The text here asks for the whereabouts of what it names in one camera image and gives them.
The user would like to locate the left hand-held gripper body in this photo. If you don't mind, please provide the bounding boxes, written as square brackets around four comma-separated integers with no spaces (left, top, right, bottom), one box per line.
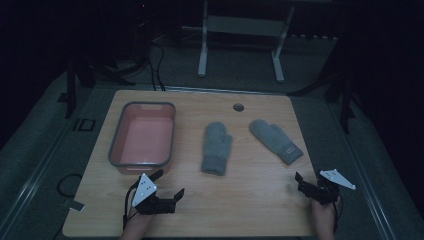
[131,172,177,215]

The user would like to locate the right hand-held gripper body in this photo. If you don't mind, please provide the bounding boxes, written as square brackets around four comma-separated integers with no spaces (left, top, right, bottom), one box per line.
[308,168,357,205]

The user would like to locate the pink basin with grey rim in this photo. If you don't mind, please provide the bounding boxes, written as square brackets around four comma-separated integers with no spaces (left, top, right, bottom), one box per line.
[107,101,177,175]

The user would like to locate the grey mitten with label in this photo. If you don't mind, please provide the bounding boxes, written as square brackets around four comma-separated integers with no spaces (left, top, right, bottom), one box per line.
[248,119,305,166]

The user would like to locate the plain grey mitten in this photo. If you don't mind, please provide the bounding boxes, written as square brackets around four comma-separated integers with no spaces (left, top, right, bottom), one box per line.
[200,121,234,177]

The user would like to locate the person's right hand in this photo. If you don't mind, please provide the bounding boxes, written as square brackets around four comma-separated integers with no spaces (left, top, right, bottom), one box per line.
[311,196,342,228]

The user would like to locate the person's left hand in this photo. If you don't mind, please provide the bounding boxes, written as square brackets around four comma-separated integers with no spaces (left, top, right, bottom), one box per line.
[124,207,156,232]

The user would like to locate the grey tape piece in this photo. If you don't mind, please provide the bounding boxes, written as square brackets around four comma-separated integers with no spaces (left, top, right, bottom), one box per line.
[63,199,86,213]

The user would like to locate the black metal stand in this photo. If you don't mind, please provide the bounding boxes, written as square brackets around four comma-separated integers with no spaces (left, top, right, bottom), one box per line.
[58,58,136,120]
[288,36,363,135]

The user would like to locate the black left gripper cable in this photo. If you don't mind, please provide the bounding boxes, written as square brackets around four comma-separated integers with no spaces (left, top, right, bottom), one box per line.
[121,181,142,232]

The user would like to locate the black cable loop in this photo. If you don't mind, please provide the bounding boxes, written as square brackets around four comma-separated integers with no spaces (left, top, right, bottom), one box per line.
[56,173,83,198]

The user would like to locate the black floor cables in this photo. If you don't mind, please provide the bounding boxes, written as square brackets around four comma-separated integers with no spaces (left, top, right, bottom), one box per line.
[146,41,167,92]

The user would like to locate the white metal desk frame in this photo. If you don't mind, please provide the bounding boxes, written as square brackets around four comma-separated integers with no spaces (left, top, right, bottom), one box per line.
[197,0,296,84]

